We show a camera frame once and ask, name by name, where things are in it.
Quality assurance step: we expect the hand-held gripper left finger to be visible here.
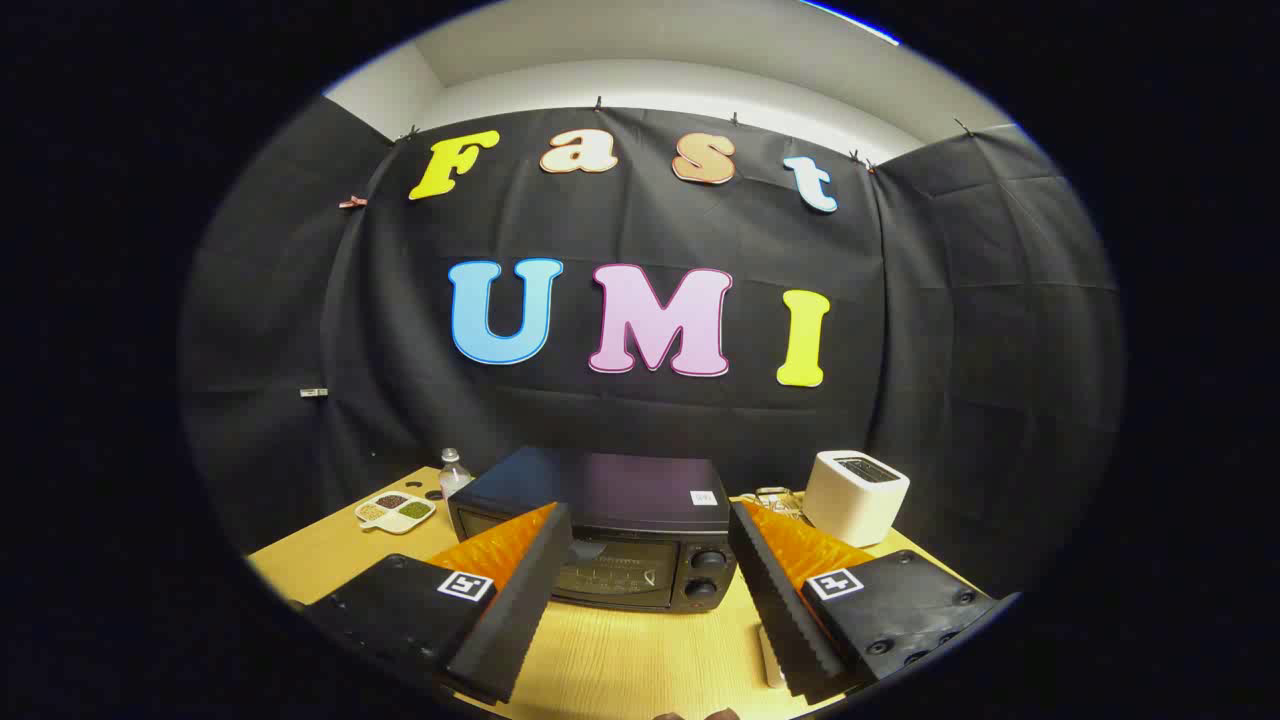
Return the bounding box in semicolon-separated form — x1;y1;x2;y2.
300;502;574;706

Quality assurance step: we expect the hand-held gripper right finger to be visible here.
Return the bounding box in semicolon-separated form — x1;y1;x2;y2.
728;500;1001;706

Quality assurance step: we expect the black toaster oven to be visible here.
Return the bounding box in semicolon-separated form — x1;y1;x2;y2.
446;446;739;613

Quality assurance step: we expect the white toaster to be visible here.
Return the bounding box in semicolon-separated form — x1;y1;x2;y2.
802;450;911;548

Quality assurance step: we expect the white oblong tray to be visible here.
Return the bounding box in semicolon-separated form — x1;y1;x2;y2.
758;625;791;690

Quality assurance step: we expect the divided white snack plate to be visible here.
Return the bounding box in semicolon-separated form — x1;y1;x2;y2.
355;490;437;535

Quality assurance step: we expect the wire rack with striped handle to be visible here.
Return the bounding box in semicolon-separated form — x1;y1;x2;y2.
754;486;807;523

